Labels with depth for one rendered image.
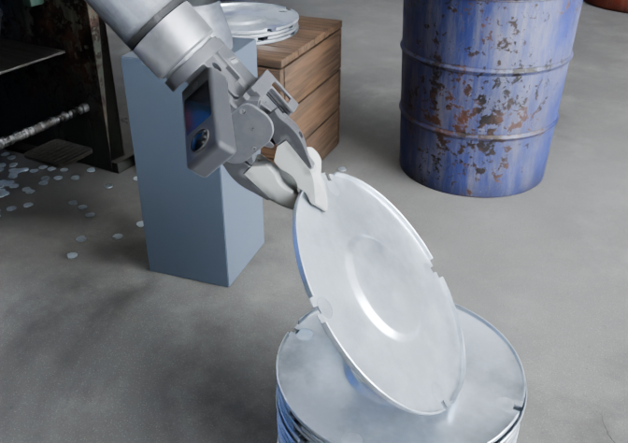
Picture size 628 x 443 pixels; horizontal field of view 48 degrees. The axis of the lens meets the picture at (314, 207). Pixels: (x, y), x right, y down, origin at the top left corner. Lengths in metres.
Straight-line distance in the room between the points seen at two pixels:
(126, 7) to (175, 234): 0.74
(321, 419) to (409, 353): 0.12
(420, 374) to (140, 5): 0.47
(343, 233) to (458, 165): 0.97
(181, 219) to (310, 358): 0.58
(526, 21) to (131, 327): 1.02
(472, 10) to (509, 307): 0.63
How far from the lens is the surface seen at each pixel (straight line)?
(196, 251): 1.39
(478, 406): 0.83
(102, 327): 1.35
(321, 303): 0.68
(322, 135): 1.87
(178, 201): 1.35
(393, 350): 0.75
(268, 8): 1.89
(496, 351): 0.90
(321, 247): 0.73
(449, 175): 1.74
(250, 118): 0.71
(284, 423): 0.85
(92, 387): 1.24
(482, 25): 1.59
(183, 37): 0.71
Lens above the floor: 0.81
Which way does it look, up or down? 29 degrees down
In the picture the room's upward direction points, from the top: straight up
